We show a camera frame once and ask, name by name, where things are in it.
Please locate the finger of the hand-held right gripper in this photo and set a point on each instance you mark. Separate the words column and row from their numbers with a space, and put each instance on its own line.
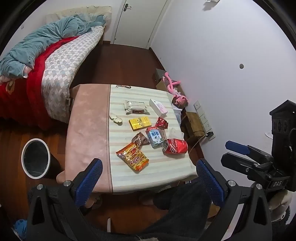
column 235, row 146
column 235, row 162

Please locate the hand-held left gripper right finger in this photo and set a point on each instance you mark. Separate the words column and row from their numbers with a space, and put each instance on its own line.
column 209, row 180

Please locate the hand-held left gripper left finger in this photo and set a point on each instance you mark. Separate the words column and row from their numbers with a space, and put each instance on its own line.
column 89, row 180

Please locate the white rimmed black bin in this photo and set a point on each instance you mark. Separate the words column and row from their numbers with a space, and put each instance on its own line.
column 34, row 160

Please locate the pale wrapper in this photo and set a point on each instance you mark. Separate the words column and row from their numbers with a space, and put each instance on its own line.
column 115, row 118

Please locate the blue white drink carton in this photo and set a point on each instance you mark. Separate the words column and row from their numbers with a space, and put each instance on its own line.
column 155, row 137

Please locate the red snack wrapper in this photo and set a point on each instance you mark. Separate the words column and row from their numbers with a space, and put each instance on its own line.
column 161, row 122

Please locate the yellow box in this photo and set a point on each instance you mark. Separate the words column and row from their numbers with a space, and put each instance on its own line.
column 139, row 124

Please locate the black charger plug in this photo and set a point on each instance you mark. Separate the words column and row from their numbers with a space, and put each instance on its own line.
column 210, row 134

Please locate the person's dark trouser leg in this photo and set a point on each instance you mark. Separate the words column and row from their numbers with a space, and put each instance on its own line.
column 182, row 208

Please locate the wooden crate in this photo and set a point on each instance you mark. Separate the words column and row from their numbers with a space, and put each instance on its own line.
column 194, row 124

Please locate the red soda can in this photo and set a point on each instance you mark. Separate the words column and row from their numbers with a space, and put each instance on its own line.
column 175, row 146

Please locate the orange snack packet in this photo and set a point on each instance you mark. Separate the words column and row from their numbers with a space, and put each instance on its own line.
column 133, row 158

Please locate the clear plastic bag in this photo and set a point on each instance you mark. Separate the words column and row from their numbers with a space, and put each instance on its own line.
column 174, row 134

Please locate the brown snack wrapper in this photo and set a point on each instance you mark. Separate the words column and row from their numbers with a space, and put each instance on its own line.
column 140, row 139

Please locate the pink plush toy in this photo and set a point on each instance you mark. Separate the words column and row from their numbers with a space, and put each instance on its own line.
column 180, row 98

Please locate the blue cloth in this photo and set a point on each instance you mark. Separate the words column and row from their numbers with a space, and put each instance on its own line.
column 20, row 228

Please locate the white pink box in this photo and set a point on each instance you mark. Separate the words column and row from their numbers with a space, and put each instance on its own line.
column 158, row 107

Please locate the silver wipes packet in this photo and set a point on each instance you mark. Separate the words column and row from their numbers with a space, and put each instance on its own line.
column 136, row 107

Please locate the grey small box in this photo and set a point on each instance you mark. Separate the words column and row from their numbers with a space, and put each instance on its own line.
column 160, row 73

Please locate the red blanket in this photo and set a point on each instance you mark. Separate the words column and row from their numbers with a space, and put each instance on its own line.
column 23, row 97

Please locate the checked bed sheet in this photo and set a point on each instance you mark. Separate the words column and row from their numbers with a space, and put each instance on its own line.
column 67, row 60

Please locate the teal quilt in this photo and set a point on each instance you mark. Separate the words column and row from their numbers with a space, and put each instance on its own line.
column 46, row 39

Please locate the white door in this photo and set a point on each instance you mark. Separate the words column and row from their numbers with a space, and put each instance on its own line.
column 138, row 20

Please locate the beige headboard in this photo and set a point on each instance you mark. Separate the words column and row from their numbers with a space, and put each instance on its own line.
column 92, row 11

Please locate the white wall socket strip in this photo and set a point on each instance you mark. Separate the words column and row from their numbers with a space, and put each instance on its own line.
column 203, row 118

